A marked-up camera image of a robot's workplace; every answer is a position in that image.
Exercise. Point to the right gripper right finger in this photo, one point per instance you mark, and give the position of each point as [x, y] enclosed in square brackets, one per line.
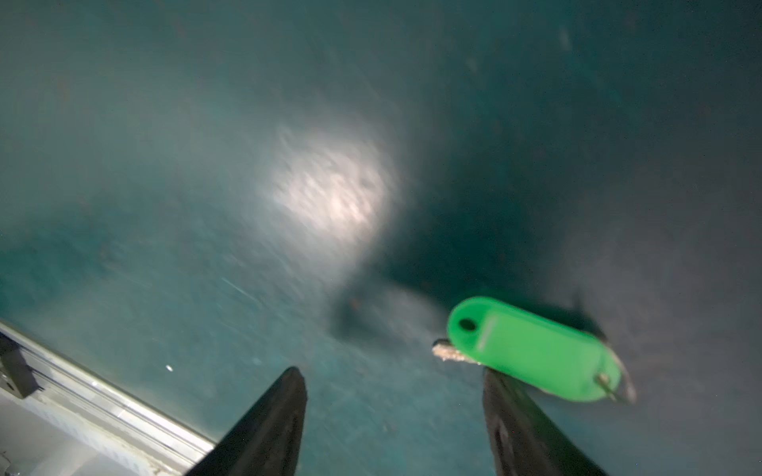
[523, 440]

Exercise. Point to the green key tag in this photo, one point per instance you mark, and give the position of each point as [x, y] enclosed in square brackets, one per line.
[557, 358]

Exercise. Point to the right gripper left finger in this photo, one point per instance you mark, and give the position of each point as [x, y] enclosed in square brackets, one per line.
[267, 439]

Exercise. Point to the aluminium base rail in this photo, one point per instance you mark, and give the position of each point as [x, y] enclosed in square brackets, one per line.
[82, 405]

